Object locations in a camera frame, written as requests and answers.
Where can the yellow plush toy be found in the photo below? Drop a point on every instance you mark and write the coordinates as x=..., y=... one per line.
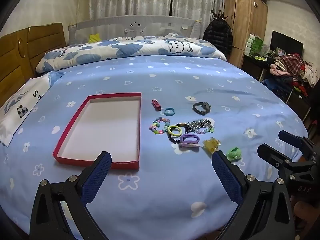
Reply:
x=95, y=38

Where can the black puffer jacket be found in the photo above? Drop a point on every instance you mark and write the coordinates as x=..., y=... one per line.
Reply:
x=217, y=37

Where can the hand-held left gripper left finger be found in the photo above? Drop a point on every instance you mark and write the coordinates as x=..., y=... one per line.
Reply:
x=100, y=175

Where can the blue floral bed sheet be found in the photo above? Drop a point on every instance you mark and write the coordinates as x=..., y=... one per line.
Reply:
x=175, y=85

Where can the green scrunchie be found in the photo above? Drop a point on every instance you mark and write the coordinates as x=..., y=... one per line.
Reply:
x=235, y=153

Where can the pile of clothes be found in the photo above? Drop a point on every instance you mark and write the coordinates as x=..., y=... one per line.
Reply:
x=292, y=67

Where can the dark coat rack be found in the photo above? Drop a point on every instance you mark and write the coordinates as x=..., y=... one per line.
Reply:
x=219, y=15

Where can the yellow hair claw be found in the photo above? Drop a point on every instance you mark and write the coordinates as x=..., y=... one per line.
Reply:
x=210, y=145

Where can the white printed pillow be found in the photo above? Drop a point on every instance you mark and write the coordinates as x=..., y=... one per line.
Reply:
x=22, y=100

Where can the black desk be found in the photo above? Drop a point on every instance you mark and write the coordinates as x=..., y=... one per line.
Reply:
x=255, y=65

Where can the grey mesh bed rail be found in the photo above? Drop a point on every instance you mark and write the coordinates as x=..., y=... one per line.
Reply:
x=155, y=28

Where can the stack of green tissue packs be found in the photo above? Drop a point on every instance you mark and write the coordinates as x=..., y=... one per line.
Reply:
x=253, y=45

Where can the black monitor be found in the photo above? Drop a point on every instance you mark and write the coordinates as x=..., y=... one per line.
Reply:
x=287, y=42

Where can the wooden wardrobe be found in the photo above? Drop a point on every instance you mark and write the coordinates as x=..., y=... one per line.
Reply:
x=246, y=17

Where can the grey wrist watch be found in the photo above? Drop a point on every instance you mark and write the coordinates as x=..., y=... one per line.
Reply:
x=205, y=106

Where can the red shallow box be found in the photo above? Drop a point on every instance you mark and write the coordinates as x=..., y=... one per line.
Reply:
x=105, y=127

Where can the blue and white cloud quilt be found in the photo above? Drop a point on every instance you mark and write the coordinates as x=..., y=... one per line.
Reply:
x=125, y=50

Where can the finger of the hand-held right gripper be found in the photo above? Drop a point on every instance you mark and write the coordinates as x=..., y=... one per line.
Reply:
x=272, y=156
x=290, y=137

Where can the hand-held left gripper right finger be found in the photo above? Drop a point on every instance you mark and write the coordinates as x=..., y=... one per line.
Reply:
x=225, y=177

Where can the wooden headboard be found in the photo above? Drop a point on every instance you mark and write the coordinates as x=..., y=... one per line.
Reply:
x=15, y=62

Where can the person's right hand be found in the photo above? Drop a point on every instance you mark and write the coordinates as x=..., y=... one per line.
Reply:
x=301, y=210

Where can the red hair clip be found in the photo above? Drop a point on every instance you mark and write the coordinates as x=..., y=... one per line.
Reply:
x=156, y=104

